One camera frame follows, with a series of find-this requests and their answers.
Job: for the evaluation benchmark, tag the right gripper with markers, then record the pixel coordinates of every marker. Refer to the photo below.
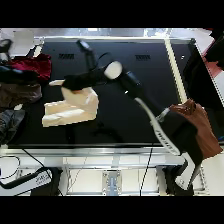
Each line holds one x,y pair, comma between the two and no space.
74,82

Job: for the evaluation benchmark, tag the cream garment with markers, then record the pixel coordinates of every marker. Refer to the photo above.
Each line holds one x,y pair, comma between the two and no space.
75,108

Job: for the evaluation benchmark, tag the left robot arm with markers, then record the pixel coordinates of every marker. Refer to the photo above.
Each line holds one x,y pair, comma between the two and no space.
28,181

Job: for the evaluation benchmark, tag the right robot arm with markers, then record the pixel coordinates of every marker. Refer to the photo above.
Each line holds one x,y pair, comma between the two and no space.
140,90

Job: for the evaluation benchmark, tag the red garment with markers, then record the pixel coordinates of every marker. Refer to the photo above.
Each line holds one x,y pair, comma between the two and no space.
35,65

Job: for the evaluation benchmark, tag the black garment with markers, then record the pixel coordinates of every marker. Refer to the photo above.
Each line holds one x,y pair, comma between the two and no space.
16,75

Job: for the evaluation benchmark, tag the dark grey garment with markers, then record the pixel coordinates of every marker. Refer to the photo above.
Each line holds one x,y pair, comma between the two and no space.
10,125

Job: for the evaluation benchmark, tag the rust brown garment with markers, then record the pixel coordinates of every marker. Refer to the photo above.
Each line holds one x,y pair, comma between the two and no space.
200,126

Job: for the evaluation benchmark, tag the silver frame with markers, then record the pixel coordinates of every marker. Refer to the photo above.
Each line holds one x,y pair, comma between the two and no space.
113,173

